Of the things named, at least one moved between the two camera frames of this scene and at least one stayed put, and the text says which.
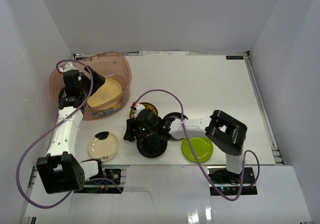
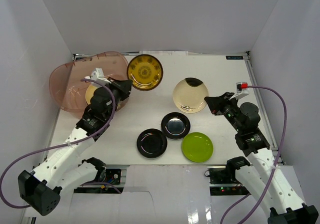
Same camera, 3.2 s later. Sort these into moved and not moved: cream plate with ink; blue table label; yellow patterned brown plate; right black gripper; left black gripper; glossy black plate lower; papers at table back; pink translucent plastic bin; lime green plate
Moved: cream plate with ink; right black gripper; yellow patterned brown plate; left black gripper
Not moved: papers at table back; lime green plate; pink translucent plastic bin; glossy black plate lower; blue table label
